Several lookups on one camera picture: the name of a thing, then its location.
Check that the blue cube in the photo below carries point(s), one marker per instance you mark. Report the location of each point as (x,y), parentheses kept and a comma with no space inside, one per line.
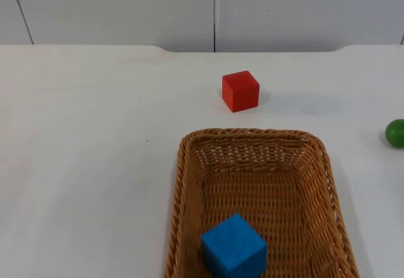
(235,248)

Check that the green ball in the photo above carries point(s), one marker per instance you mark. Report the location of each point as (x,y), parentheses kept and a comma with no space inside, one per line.
(395,133)

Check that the brown wicker basket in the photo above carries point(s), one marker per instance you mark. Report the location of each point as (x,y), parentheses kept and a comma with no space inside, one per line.
(268,189)

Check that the red cube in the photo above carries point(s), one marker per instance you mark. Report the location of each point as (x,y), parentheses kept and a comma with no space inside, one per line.
(240,91)

